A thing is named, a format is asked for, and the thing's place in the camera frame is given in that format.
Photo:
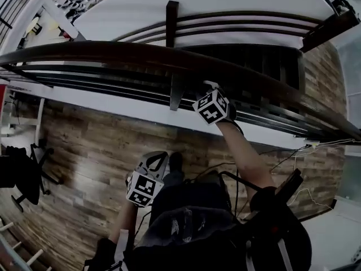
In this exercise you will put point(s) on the person's black shoe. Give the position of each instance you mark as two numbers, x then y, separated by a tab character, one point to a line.
176	162

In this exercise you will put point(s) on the light wooden dowel rack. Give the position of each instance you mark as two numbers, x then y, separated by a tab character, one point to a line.
35	257

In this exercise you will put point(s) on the dark wooden handrail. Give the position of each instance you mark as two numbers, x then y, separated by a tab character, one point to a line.
112	52

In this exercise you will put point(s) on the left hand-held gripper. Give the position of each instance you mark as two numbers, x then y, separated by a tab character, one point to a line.
141	189

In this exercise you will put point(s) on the person's right forearm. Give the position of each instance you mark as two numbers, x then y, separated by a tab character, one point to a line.
239	157

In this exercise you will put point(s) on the person's leg in dark trousers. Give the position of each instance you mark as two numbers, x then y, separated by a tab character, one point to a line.
173	179

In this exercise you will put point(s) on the dark stairwell balustrade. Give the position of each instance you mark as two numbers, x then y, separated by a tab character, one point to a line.
171	21

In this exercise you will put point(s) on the black chest-mounted box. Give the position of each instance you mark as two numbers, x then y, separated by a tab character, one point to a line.
290	185

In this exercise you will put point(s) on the black office chair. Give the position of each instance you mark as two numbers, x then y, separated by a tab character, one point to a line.
17	174

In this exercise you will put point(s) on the white metal rack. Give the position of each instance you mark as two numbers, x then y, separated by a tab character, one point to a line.
39	117

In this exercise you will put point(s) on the round light stool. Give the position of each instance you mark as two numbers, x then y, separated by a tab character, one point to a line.
34	21

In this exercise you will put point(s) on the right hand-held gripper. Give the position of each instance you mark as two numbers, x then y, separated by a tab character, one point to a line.
211	109

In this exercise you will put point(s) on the person's left forearm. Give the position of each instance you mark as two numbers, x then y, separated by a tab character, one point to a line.
124	222

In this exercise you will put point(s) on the white power strip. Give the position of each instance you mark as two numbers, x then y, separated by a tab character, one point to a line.
308	145

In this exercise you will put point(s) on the red panel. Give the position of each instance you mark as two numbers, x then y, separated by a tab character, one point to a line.
2	100

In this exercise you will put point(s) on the person's torso in dark clothing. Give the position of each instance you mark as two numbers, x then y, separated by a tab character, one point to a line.
197	236

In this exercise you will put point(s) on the cluster of black white objects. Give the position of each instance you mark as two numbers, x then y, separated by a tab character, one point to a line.
73	6

